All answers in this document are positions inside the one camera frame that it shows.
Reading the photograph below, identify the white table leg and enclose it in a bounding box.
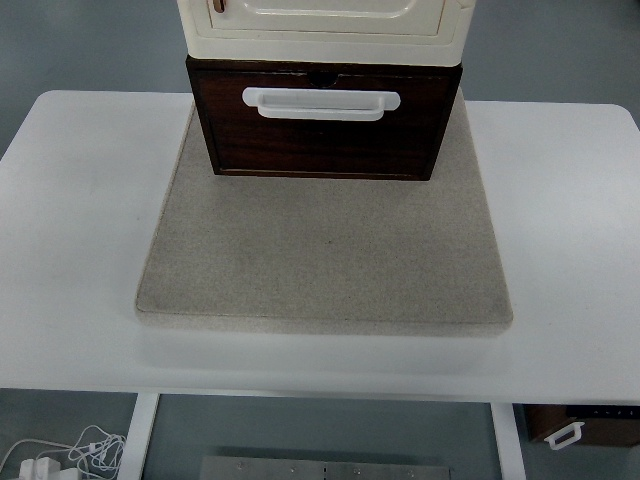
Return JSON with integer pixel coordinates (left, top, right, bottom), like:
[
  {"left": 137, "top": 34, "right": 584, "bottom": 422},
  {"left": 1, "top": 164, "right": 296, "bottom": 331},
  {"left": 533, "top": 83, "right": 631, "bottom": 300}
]
[
  {"left": 117, "top": 393, "right": 161, "bottom": 480},
  {"left": 489, "top": 402, "right": 527, "bottom": 480}
]

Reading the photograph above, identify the white charger plug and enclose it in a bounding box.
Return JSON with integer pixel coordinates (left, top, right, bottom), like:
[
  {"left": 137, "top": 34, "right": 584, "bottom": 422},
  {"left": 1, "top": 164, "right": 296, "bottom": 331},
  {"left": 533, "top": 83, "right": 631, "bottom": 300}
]
[{"left": 18, "top": 455, "right": 64, "bottom": 480}]

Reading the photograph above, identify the brown wooden box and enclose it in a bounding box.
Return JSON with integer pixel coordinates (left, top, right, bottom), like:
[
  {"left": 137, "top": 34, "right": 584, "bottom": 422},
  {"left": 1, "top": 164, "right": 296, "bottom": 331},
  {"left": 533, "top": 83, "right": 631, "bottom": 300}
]
[{"left": 522, "top": 403, "right": 640, "bottom": 449}]

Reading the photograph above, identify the cream cabinet with door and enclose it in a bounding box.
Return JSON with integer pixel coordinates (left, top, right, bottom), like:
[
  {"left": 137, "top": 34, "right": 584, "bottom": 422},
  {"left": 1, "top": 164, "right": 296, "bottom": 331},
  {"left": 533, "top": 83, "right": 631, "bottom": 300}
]
[{"left": 178, "top": 0, "right": 474, "bottom": 68}]

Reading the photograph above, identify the white box handle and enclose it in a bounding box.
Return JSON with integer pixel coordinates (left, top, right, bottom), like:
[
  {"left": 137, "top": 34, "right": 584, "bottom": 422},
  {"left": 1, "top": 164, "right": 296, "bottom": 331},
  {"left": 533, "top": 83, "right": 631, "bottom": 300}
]
[{"left": 543, "top": 419, "right": 586, "bottom": 450}]

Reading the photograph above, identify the grey metal plate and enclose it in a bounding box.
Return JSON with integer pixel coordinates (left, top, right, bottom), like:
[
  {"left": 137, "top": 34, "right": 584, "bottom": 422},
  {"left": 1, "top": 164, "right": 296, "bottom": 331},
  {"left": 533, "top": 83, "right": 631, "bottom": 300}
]
[{"left": 198, "top": 455, "right": 454, "bottom": 480}]

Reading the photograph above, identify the white drawer handle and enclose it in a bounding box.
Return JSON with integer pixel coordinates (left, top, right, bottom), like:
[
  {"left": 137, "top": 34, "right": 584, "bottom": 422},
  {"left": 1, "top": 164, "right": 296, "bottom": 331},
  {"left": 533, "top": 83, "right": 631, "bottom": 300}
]
[{"left": 241, "top": 86, "right": 403, "bottom": 123}]

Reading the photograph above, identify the beige felt mat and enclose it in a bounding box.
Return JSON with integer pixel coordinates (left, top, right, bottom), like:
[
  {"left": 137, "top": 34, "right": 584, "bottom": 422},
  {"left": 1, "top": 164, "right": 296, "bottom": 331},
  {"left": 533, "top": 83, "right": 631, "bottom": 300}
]
[{"left": 133, "top": 97, "right": 515, "bottom": 337}]

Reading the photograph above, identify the white cable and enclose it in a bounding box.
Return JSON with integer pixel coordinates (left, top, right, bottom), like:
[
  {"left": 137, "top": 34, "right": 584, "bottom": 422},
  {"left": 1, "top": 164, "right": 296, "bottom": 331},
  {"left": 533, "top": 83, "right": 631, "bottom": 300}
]
[{"left": 0, "top": 424, "right": 127, "bottom": 480}]

